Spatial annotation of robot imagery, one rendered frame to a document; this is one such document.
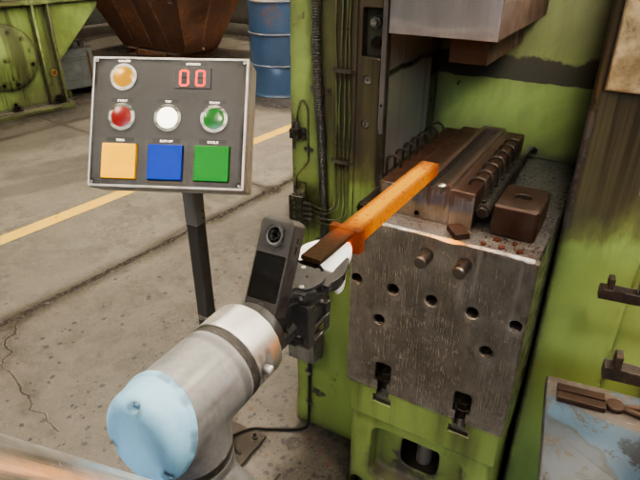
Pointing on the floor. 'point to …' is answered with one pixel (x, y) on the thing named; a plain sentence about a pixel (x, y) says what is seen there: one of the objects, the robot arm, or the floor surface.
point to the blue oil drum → (270, 47)
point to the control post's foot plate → (246, 443)
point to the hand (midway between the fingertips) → (338, 241)
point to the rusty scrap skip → (169, 25)
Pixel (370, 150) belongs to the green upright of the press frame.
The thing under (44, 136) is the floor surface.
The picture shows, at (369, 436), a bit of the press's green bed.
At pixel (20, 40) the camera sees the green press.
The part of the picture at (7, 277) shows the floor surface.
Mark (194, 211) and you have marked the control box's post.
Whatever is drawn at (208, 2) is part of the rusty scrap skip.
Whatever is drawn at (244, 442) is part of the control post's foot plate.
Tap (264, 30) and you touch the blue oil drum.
